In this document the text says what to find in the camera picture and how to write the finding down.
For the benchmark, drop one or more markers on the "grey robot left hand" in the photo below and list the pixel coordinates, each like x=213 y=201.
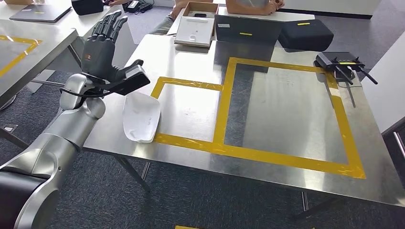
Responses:
x=98 y=57

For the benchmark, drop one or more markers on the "white curved plastic part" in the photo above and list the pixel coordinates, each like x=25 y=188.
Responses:
x=140 y=117

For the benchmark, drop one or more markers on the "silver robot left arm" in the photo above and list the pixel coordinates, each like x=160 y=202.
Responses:
x=63 y=129

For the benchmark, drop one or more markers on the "stainless steel workbench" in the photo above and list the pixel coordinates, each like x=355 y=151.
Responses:
x=41 y=57
x=284 y=120

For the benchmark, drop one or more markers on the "black bag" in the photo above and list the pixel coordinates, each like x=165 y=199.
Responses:
x=87 y=7

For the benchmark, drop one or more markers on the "black power adapter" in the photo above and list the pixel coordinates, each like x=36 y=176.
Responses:
x=137 y=5

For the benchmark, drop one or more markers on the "person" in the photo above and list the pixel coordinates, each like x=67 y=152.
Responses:
x=163 y=27
x=253 y=6

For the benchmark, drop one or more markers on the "grey laptop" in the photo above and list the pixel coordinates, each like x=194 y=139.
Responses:
x=41 y=12

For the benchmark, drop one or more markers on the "white packaging tray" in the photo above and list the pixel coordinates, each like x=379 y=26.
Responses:
x=194 y=31

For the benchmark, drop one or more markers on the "open cardboard box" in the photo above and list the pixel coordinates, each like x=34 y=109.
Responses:
x=202 y=8

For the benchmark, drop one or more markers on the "black laptop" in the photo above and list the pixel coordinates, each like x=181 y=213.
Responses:
x=250 y=30

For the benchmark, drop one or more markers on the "black zip case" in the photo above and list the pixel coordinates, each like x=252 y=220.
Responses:
x=305 y=34

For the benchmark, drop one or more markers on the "black router with antennas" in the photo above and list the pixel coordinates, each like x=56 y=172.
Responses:
x=338 y=60

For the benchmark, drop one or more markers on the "white desk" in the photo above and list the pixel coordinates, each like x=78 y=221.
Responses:
x=386 y=85

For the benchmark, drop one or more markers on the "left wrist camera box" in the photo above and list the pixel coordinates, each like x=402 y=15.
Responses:
x=136 y=80

